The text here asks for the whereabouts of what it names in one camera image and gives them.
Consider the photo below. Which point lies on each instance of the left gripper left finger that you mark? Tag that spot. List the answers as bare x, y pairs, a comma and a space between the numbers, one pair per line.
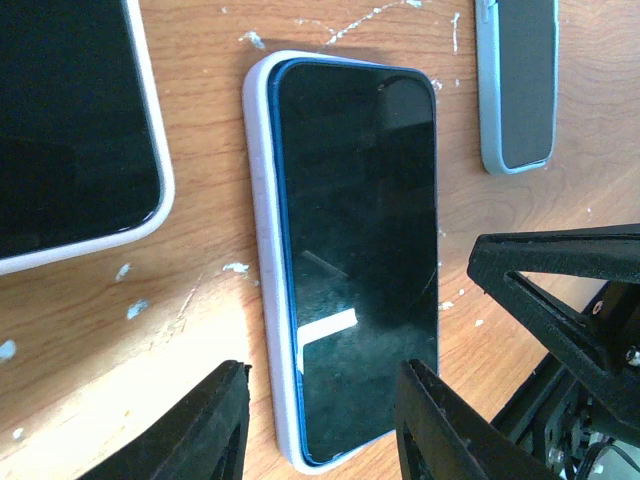
203, 436

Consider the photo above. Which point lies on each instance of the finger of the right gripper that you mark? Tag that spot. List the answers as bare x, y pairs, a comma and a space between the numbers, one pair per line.
599, 350

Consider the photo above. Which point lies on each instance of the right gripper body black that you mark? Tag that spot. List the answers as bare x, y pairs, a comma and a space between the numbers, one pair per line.
557, 421

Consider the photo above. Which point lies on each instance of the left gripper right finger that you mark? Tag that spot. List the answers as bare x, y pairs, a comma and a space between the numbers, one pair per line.
440, 436

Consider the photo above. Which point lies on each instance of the light blue phone case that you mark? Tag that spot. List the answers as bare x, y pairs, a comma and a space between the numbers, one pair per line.
489, 97

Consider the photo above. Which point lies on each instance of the pale blue phone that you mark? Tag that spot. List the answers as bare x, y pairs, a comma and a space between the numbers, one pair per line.
528, 42

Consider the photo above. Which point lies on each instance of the lavender phone case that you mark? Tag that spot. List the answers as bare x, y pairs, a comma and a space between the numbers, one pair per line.
265, 250

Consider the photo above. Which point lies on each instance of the pink phone case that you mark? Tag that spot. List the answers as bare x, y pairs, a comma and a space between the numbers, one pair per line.
160, 150

